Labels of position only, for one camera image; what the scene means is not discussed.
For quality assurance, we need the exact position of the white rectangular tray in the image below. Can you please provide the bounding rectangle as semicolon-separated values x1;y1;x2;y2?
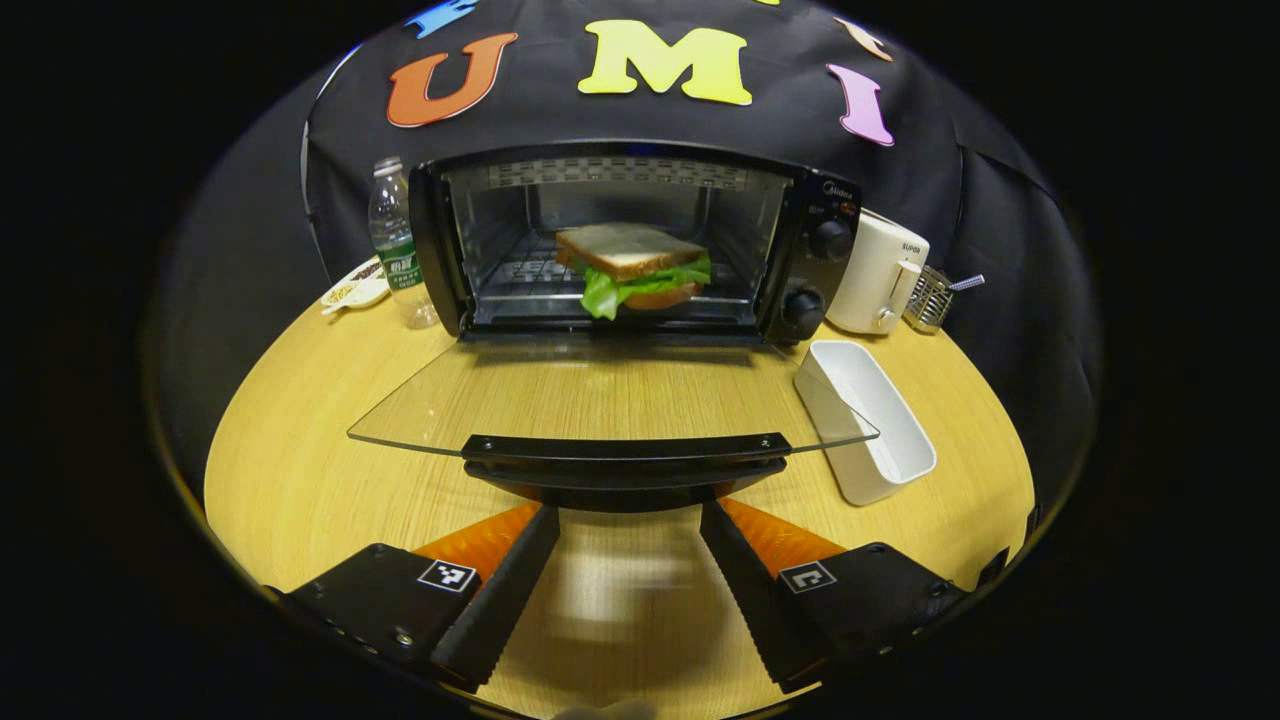
793;340;938;507

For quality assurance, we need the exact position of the small white dish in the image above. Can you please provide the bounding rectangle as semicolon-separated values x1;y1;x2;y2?
320;257;392;316

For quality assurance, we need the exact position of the black electric oven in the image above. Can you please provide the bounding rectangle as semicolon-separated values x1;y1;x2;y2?
347;140;881;513

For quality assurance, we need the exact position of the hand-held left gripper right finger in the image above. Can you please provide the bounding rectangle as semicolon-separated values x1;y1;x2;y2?
700;497;971;694

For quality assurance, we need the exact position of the metal mesh basket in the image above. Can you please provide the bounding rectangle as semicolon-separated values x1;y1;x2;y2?
903;265;954;334

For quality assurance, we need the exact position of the clear plastic water bottle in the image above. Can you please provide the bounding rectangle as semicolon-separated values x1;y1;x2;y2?
368;157;441;330

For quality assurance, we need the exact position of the white toaster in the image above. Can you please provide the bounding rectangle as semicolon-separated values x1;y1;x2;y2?
826;210;931;336

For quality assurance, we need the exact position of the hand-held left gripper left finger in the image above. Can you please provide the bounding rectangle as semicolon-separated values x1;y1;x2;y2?
270;503;561;693

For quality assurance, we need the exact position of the lettuce sandwich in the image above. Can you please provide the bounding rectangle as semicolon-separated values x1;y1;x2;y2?
555;222;713;321

